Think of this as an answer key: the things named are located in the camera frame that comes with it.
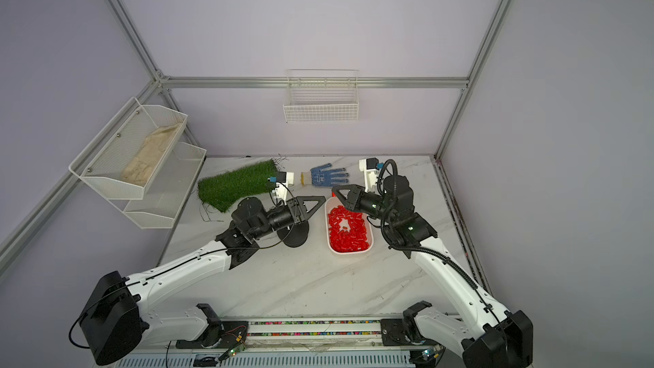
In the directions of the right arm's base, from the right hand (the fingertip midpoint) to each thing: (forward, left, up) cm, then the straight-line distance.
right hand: (335, 193), depth 70 cm
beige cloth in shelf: (+12, +59, +1) cm, 60 cm away
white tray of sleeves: (+3, -5, -29) cm, 30 cm away
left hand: (-4, +3, 0) cm, 5 cm away
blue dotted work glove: (+31, +7, -29) cm, 43 cm away
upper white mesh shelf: (+16, +66, +1) cm, 68 cm away
